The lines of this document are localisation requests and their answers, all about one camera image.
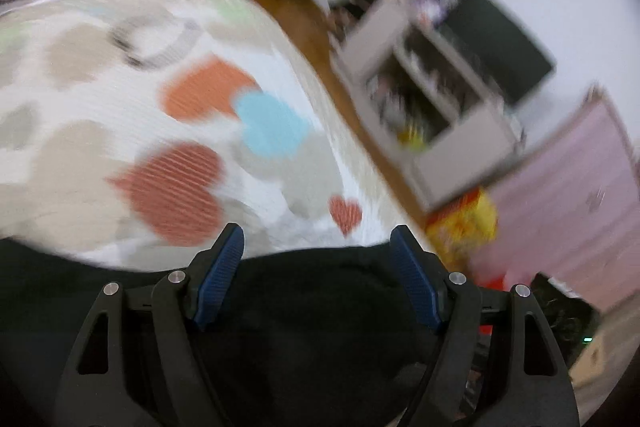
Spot black pants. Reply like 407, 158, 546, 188
1, 239, 433, 426

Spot yellow red snack bag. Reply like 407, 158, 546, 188
425, 187, 498, 271

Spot pink cabinet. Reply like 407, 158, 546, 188
469, 91, 639, 312

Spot white shelf unit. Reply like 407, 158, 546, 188
326, 0, 526, 211

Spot heart patterned quilt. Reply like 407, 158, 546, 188
1, 0, 410, 271

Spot black television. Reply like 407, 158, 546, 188
437, 0, 555, 105

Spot black tracking camera box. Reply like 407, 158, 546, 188
530, 272, 601, 369

